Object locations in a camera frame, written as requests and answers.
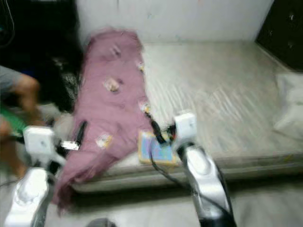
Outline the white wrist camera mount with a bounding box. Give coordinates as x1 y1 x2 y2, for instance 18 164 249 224
24 125 57 164
174 112 198 145

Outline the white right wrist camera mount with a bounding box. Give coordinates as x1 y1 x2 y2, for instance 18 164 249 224
174 112 198 145

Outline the dark tufted headboard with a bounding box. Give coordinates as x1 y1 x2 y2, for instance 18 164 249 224
256 0 303 72

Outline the black backpack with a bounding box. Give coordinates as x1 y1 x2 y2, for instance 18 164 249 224
50 57 81 113

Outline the grey robot left leg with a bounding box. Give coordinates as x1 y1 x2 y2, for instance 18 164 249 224
88 218 117 227

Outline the colourful children's board book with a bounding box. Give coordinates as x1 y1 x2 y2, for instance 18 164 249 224
137 131 178 166

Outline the green fabric strip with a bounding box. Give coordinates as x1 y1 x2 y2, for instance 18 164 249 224
0 106 30 134

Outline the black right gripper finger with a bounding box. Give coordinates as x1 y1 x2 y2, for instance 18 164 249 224
149 119 163 143

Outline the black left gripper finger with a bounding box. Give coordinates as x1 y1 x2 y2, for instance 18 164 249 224
74 120 87 145

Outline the mauve cartoon print quilt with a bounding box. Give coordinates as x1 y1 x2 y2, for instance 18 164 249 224
52 29 153 214

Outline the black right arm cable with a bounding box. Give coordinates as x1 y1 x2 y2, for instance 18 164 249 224
149 139 233 214

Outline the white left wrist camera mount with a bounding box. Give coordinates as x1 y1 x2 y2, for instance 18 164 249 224
24 125 57 164

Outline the white pillow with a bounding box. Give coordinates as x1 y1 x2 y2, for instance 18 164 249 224
272 72 303 141

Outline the grey quilted mattress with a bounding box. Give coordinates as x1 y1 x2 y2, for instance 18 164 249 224
73 42 303 192

